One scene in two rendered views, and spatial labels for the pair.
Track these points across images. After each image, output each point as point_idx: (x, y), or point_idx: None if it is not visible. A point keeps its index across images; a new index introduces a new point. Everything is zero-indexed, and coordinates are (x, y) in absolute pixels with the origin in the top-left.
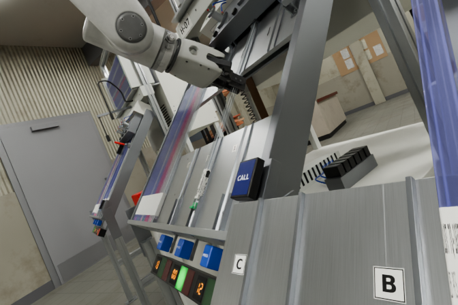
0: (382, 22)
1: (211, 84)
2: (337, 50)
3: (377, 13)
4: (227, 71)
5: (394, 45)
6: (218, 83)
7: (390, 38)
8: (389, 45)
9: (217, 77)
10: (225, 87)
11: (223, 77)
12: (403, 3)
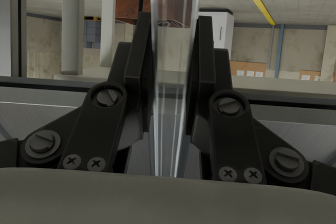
0: (5, 38)
1: (245, 173)
2: (233, 75)
3: (6, 56)
4: (16, 149)
5: None
6: (209, 137)
7: (2, 5)
8: None
9: (56, 172)
10: (195, 79)
11: (70, 140)
12: (95, 70)
